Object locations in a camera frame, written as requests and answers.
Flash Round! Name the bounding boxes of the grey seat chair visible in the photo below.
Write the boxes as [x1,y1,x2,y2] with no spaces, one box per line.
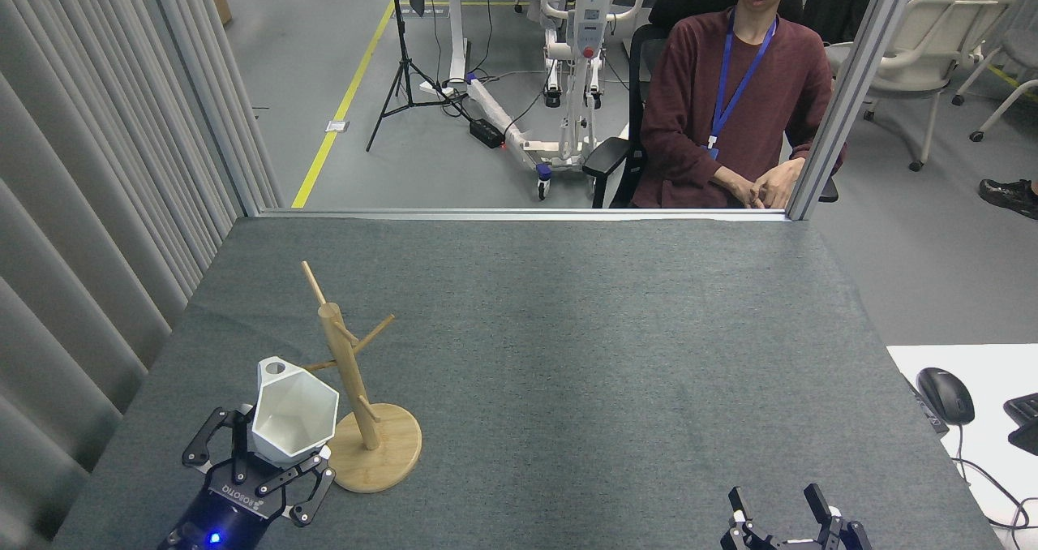
[953,0,1038,143]

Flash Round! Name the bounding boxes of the blue lanyard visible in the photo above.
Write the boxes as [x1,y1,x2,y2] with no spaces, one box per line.
[704,11,779,161]

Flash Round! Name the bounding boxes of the silver post by person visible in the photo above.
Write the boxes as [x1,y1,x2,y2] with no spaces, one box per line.
[785,0,925,221]

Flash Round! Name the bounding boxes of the grey pleated curtain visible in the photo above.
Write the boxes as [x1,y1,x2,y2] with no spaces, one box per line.
[0,0,244,550]

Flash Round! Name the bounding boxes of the white side table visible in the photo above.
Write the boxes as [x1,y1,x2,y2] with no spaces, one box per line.
[886,344,1038,550]

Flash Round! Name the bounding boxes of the grey felt table mat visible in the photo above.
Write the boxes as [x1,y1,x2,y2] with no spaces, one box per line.
[50,216,1006,550]

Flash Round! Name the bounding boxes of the wooden cup rack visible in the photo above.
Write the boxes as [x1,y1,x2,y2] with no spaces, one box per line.
[302,260,423,494]

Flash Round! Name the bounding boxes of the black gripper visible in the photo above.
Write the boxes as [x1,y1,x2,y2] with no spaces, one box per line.
[722,483,873,550]
[158,406,336,550]

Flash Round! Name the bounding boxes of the person's left hand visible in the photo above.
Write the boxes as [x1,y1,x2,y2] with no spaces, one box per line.
[750,158,805,208]

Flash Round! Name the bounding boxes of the black tripod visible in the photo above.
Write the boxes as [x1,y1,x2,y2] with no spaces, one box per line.
[367,0,475,153]

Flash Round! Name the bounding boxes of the black office chair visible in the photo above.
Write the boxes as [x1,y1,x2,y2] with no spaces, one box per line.
[582,0,840,208]

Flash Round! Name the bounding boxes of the small black box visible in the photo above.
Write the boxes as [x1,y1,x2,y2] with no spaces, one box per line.
[904,374,950,437]

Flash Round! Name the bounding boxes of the black shoe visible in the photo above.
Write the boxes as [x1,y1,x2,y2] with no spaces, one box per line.
[979,178,1038,221]

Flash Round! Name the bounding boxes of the black mouse cable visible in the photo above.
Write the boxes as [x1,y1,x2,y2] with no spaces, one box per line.
[953,424,1038,531]

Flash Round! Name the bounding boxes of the white hexagonal cup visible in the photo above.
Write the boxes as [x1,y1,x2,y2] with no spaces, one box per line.
[251,357,340,466]

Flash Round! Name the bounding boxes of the black computer mouse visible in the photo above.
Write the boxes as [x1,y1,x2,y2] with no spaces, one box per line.
[917,367,976,426]

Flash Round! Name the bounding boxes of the silver table edge rail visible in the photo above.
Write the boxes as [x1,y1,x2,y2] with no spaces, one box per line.
[258,208,789,223]

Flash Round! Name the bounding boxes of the white desk with dark cover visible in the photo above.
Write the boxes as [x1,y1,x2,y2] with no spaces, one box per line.
[410,0,544,101]

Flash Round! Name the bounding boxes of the person's right hand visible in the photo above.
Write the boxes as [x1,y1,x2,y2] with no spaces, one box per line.
[720,169,761,208]

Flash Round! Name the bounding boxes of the white armchair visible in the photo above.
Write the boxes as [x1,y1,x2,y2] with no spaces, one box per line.
[826,0,1016,172]

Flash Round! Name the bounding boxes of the white stand on wheels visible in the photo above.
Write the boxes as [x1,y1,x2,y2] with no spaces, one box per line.
[466,0,650,202]

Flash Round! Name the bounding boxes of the person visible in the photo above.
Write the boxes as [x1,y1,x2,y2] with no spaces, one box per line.
[631,0,848,208]

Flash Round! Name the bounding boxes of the black keyboard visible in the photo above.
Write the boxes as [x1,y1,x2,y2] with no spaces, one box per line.
[1004,393,1038,457]

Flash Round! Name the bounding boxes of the silver post by curtain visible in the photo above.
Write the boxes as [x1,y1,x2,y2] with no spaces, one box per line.
[139,0,262,217]

